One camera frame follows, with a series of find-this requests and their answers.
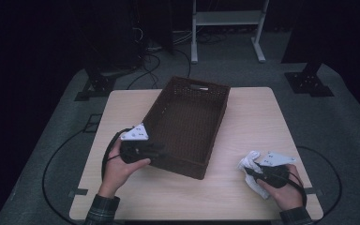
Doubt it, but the person's left hand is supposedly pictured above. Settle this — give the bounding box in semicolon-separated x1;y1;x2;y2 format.
97;139;152;200

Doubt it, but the person's right hand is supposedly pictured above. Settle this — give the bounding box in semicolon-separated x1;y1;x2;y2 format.
256;164;305;212

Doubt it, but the grey tape strip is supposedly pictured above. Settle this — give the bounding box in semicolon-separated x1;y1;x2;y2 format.
303;187;323;196
68;187;89;197

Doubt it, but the white metal stand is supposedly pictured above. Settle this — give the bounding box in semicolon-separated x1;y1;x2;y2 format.
190;0;270;65

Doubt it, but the right hand-held gripper cable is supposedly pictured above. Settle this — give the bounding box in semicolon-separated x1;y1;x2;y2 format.
280;169;308;209

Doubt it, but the hand-held gripper cable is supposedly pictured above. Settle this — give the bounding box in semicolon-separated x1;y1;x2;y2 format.
280;169;308;209
100;127;136;183

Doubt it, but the left hand-held gripper cable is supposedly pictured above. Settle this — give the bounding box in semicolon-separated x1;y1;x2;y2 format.
100;127;136;183

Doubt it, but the brown woven basket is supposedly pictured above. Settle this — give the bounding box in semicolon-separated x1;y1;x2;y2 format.
142;75;232;181

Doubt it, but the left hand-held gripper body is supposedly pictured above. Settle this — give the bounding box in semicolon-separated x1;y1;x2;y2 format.
119;123;153;165

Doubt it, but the white cloth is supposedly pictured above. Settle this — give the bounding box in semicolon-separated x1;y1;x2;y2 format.
237;150;272;201

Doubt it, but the black floor cable loop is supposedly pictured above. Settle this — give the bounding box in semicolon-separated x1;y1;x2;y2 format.
295;144;343;225
41;128;87;225

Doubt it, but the black stand base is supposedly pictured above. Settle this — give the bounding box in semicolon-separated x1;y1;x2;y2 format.
284;60;336;98
74;67;117;102

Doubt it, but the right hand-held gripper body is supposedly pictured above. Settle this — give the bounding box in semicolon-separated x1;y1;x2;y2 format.
255;151;297;189

